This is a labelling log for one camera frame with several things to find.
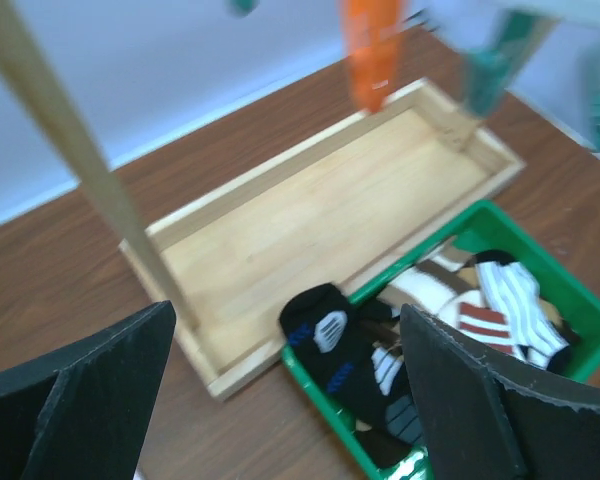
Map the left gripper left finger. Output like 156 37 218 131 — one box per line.
0 301 176 479

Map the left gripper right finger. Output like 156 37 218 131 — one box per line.
400 304 600 479

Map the green plastic bin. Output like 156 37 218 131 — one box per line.
283 201 600 479

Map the wooden hanger rack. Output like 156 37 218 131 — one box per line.
0 1 525 400

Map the white round clip hanger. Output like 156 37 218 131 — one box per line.
224 0 600 154

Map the white black striped sock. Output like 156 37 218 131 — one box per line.
474 250 572 374

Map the black blue sports sock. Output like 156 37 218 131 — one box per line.
279 283 424 467

